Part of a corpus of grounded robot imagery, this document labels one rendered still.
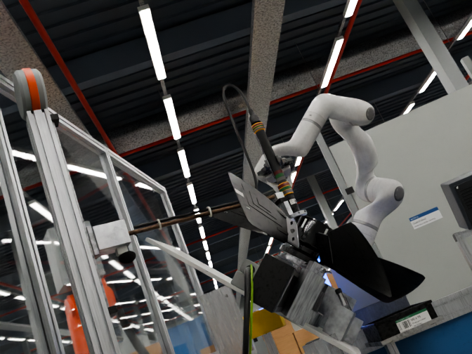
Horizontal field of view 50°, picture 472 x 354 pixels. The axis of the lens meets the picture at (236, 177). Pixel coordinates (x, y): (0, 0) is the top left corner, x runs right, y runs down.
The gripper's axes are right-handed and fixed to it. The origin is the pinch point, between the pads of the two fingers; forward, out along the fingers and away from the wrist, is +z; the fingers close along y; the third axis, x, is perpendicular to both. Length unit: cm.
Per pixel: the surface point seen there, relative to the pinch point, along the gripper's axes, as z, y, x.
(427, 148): -179, -100, 22
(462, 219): -35, -57, -40
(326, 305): 0, 3, -51
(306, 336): -747, 68, -73
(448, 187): -31, -57, -28
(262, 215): 31.2, 8.7, -23.0
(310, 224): 15.3, -2.9, -27.7
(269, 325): -31, 26, -49
